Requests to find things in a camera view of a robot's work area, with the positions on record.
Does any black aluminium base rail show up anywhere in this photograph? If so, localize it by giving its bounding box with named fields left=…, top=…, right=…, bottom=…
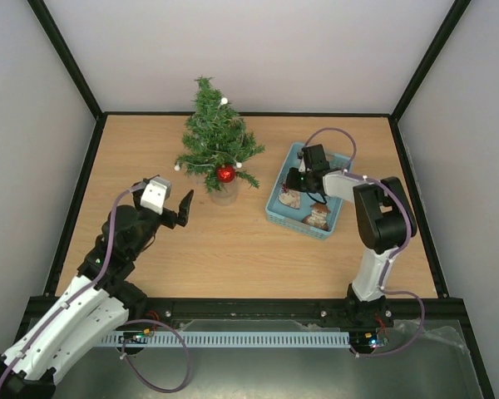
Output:
left=24, top=297, right=467, bottom=329

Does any white ball fairy light string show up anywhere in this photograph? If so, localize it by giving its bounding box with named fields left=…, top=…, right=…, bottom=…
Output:
left=173, top=96, right=250, bottom=172

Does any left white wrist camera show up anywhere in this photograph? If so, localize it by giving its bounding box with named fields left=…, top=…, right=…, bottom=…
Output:
left=140, top=175, right=172, bottom=215

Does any small green christmas tree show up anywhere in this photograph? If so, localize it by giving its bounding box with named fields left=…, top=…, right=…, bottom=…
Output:
left=174, top=76, right=265, bottom=193

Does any light blue plastic basket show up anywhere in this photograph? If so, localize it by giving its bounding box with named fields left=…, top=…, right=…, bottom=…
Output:
left=265, top=142, right=343, bottom=240

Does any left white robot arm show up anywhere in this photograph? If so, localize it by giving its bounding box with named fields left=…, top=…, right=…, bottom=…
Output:
left=0, top=175, right=194, bottom=398

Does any round wooden tree base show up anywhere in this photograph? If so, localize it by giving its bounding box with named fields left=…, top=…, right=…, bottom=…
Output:
left=210, top=180, right=239, bottom=206

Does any gingerbread man ornament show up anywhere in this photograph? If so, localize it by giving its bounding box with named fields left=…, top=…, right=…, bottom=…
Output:
left=302, top=203, right=331, bottom=231

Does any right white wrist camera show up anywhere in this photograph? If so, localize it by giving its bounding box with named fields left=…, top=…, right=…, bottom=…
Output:
left=298, top=151, right=307, bottom=173

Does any black frame post right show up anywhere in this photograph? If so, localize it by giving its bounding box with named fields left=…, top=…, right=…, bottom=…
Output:
left=390, top=0, right=472, bottom=124

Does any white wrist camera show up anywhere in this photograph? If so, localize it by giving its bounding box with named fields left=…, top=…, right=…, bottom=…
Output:
left=140, top=175, right=172, bottom=215
left=298, top=151, right=307, bottom=173

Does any black frame post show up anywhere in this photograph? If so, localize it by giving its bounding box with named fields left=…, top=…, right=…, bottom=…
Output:
left=27, top=0, right=103, bottom=120
left=390, top=0, right=472, bottom=124

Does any black frame post left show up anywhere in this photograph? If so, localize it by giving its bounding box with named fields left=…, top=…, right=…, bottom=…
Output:
left=27, top=0, right=103, bottom=120

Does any light blue slotted cable duct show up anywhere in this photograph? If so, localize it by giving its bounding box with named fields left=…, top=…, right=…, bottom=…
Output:
left=96, top=331, right=350, bottom=348

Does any red glitter ball ornament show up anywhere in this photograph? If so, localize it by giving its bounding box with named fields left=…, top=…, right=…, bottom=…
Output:
left=215, top=165, right=236, bottom=184

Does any wooden heart ornament red bow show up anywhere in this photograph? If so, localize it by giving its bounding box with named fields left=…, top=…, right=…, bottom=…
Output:
left=278, top=185, right=301, bottom=209

